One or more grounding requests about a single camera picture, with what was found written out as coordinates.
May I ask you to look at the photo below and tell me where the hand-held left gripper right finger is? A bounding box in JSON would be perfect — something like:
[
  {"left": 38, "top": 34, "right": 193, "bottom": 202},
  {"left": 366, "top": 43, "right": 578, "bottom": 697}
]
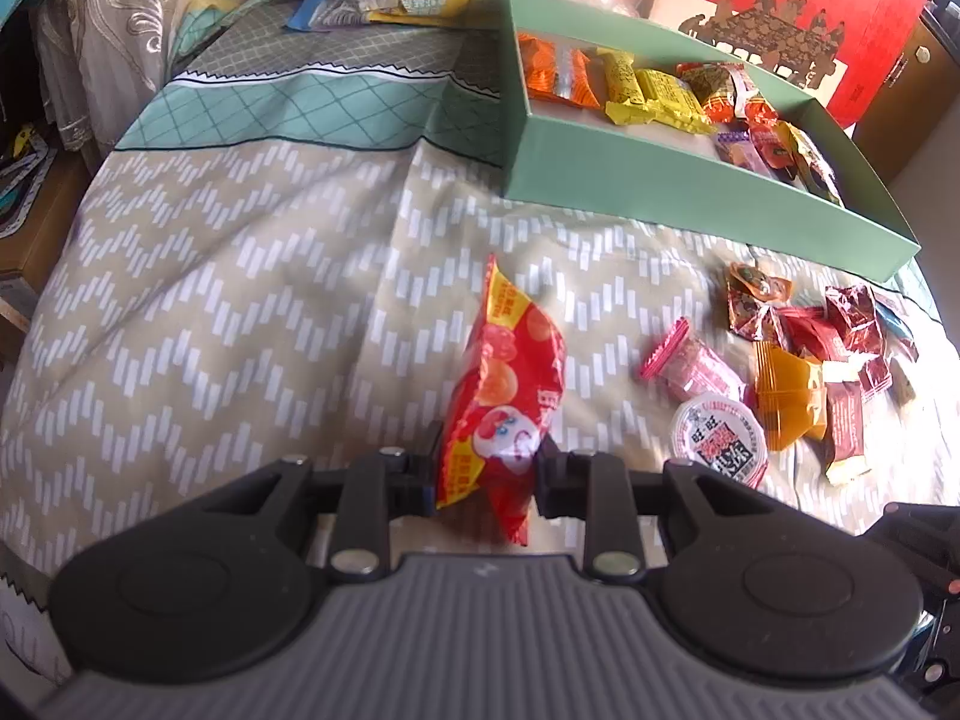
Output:
[{"left": 534, "top": 439, "right": 856, "bottom": 581}]

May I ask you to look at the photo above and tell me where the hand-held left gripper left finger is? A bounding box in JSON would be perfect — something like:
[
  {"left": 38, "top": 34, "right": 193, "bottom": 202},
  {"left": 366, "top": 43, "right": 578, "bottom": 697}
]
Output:
[{"left": 191, "top": 420, "right": 445, "bottom": 582}]

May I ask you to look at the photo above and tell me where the red candy bag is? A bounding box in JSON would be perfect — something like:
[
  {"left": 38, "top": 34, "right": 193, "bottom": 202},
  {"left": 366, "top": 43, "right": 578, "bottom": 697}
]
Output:
[{"left": 433, "top": 255, "right": 567, "bottom": 547}]

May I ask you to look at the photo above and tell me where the orange yellow snack packet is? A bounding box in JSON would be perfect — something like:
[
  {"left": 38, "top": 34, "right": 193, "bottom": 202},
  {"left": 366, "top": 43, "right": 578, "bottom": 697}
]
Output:
[{"left": 753, "top": 340, "right": 830, "bottom": 452}]

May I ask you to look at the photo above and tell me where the dark red foil packet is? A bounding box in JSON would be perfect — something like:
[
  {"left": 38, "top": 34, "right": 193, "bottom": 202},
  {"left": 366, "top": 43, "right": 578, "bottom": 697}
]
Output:
[
  {"left": 824, "top": 283, "right": 888, "bottom": 358},
  {"left": 822, "top": 379, "right": 875, "bottom": 485},
  {"left": 725, "top": 292, "right": 782, "bottom": 343},
  {"left": 780, "top": 305, "right": 845, "bottom": 362}
]

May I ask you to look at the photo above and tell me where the green cardboard box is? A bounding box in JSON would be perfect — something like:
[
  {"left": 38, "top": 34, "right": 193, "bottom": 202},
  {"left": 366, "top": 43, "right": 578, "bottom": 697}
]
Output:
[{"left": 501, "top": 0, "right": 922, "bottom": 287}]

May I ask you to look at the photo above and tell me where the long yellow snack bar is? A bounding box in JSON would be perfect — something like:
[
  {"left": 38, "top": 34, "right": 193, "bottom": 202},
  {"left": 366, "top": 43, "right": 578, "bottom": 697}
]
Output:
[{"left": 598, "top": 46, "right": 655, "bottom": 125}]

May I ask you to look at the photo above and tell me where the yellow striped bread packet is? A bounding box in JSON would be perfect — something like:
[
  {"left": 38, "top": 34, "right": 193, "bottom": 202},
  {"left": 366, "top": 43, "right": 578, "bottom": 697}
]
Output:
[{"left": 786, "top": 123, "right": 846, "bottom": 205}]

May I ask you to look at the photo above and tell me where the orange patterned snack packet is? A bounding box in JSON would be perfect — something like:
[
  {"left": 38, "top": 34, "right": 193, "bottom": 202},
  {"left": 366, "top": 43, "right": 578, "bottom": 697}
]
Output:
[{"left": 678, "top": 61, "right": 767, "bottom": 125}]

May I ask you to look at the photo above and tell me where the white lid jelly cup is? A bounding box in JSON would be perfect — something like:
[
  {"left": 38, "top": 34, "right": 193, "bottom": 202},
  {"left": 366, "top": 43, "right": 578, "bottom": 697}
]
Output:
[{"left": 669, "top": 393, "right": 770, "bottom": 493}]

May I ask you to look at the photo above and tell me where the pink candy packet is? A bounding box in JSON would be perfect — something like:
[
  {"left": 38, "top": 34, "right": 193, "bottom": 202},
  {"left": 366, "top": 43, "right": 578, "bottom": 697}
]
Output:
[{"left": 639, "top": 316, "right": 748, "bottom": 403}]

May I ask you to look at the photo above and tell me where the patterned bed sheet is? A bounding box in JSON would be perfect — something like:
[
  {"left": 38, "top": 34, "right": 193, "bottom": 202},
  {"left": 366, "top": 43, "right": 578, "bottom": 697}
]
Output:
[{"left": 0, "top": 0, "right": 960, "bottom": 597}]

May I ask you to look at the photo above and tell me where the small purple wrapper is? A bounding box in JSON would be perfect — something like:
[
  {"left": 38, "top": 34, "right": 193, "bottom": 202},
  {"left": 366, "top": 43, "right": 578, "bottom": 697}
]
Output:
[{"left": 715, "top": 127, "right": 752, "bottom": 166}]

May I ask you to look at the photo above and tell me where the wooden bedside table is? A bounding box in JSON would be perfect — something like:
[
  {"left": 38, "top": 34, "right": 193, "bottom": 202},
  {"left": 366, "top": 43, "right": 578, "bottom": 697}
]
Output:
[{"left": 0, "top": 154, "right": 92, "bottom": 365}]

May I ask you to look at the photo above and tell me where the blue foil packet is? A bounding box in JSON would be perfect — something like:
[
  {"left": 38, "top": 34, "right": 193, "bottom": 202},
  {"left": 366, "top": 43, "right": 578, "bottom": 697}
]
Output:
[{"left": 283, "top": 0, "right": 376, "bottom": 32}]

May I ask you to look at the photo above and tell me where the wooden cabinet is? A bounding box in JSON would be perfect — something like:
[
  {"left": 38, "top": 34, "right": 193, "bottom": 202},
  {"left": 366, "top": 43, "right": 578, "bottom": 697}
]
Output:
[{"left": 853, "top": 6, "right": 960, "bottom": 182}]

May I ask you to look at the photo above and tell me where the red gift box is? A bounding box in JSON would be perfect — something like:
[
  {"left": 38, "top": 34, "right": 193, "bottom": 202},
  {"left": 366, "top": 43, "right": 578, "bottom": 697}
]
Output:
[{"left": 648, "top": 0, "right": 936, "bottom": 130}]

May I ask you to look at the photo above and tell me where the patterned curtain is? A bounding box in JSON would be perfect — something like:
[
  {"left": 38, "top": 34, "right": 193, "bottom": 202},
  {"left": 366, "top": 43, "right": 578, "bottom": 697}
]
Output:
[{"left": 66, "top": 0, "right": 190, "bottom": 160}]

